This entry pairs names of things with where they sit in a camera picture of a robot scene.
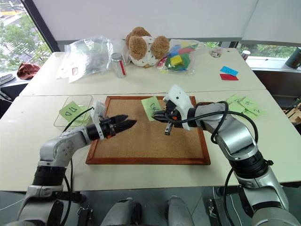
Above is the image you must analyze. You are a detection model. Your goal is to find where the blue sticky note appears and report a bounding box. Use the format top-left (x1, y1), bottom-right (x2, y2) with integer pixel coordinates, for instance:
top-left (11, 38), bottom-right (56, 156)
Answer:
top-left (219, 65), bottom-right (239, 77)

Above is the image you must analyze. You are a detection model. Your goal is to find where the clear bag of coloured pieces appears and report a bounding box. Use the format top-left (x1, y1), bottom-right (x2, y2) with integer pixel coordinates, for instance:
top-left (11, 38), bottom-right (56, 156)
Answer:
top-left (156, 39), bottom-right (206, 76)

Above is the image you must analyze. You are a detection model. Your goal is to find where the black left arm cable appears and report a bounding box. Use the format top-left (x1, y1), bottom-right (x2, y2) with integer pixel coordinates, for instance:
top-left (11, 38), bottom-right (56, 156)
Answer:
top-left (61, 107), bottom-right (95, 223)

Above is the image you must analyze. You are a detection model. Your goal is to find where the red and white can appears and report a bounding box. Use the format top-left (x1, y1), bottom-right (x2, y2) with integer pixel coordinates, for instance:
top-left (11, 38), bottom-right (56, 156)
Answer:
top-left (240, 49), bottom-right (251, 62)

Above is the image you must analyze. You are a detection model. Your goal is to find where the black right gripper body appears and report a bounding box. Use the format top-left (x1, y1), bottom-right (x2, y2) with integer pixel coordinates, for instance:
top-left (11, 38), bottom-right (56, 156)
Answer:
top-left (164, 100), bottom-right (183, 137)

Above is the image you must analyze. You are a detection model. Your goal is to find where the green sticky note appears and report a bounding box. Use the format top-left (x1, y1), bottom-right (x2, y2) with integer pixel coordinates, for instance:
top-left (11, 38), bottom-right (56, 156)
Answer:
top-left (244, 106), bottom-right (266, 120)
top-left (239, 97), bottom-right (259, 109)
top-left (228, 102), bottom-right (246, 114)
top-left (225, 94), bottom-right (244, 105)

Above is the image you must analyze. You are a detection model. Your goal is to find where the red sticky note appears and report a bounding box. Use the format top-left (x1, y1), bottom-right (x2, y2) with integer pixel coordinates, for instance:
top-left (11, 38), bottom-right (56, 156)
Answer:
top-left (219, 73), bottom-right (239, 81)

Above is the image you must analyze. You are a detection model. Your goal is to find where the brown and white plush toy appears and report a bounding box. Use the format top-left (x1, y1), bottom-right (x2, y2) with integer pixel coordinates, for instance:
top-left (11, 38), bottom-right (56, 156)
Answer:
top-left (124, 26), bottom-right (171, 69)

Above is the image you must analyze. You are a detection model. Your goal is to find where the light wooden rack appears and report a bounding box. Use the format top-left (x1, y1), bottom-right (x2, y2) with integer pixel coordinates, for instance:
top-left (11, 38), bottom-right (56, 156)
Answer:
top-left (285, 98), bottom-right (301, 124)

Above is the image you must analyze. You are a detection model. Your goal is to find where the clear plastic box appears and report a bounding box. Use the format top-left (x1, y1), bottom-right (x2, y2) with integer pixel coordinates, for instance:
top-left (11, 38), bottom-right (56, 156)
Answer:
top-left (53, 95), bottom-right (94, 128)

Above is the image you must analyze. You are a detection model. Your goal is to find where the clear bag with dark contents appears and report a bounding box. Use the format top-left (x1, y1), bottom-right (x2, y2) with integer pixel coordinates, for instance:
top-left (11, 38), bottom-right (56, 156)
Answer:
top-left (64, 35), bottom-right (126, 76)

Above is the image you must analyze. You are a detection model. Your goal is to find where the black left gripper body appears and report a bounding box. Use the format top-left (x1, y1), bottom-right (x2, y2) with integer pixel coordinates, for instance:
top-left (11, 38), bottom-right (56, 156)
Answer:
top-left (101, 116), bottom-right (118, 139)

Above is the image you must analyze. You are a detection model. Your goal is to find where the green note with blue scribble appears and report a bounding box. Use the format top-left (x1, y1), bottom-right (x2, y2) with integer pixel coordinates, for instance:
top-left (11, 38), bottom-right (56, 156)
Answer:
top-left (141, 96), bottom-right (165, 122)

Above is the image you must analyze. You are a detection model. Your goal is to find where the green note with black letters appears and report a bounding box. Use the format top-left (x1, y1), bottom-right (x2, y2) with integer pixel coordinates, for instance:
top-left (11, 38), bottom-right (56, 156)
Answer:
top-left (59, 101), bottom-right (81, 122)

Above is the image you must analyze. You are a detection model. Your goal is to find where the red-brown cloth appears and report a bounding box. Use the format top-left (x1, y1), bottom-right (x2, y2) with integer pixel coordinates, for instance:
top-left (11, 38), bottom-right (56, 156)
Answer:
top-left (16, 63), bottom-right (41, 81)

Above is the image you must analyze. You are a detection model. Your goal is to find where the wood framed cork board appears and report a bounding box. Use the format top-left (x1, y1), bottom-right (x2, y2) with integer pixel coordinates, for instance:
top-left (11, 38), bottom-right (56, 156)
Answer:
top-left (85, 95), bottom-right (211, 166)

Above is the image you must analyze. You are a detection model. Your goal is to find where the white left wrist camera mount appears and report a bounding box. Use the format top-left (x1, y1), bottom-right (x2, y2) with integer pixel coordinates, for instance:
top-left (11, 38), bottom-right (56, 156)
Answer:
top-left (90, 101), bottom-right (107, 140)

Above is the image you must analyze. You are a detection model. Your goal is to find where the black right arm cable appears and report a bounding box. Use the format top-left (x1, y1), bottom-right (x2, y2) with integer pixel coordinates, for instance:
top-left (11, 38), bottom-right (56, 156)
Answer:
top-left (164, 101), bottom-right (259, 212)

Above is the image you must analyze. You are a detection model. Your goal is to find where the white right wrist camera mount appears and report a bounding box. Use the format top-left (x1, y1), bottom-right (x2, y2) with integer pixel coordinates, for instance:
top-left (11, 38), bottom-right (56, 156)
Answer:
top-left (163, 84), bottom-right (196, 131)

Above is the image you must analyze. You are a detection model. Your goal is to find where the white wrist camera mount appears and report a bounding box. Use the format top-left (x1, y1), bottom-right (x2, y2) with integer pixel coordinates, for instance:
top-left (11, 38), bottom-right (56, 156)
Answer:
top-left (163, 84), bottom-right (196, 131)
top-left (90, 101), bottom-right (107, 140)

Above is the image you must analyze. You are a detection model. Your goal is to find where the clear jar with silver lid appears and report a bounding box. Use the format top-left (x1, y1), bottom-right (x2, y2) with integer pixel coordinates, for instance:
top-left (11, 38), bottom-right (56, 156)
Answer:
top-left (110, 52), bottom-right (129, 79)

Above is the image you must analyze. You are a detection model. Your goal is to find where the grey rounded shape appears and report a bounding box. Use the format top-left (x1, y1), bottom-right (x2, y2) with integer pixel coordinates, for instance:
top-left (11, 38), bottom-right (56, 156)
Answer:
top-left (166, 195), bottom-right (196, 226)
top-left (100, 197), bottom-right (142, 226)

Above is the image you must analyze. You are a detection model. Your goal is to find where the dark green cup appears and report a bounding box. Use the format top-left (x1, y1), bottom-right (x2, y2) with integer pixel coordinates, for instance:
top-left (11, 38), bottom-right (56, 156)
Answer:
top-left (285, 47), bottom-right (301, 70)

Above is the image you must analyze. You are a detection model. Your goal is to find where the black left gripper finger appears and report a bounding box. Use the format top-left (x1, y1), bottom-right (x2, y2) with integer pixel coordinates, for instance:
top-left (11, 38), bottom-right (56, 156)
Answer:
top-left (110, 114), bottom-right (129, 124)
top-left (115, 120), bottom-right (138, 135)

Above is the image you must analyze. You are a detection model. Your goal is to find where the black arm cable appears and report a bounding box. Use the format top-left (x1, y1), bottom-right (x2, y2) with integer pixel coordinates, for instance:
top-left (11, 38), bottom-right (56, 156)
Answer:
top-left (61, 107), bottom-right (95, 223)
top-left (164, 101), bottom-right (259, 212)

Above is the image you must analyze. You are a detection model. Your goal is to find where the white pouch with red label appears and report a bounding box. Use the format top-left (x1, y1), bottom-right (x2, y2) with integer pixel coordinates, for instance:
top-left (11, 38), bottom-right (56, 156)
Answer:
top-left (56, 63), bottom-right (82, 84)

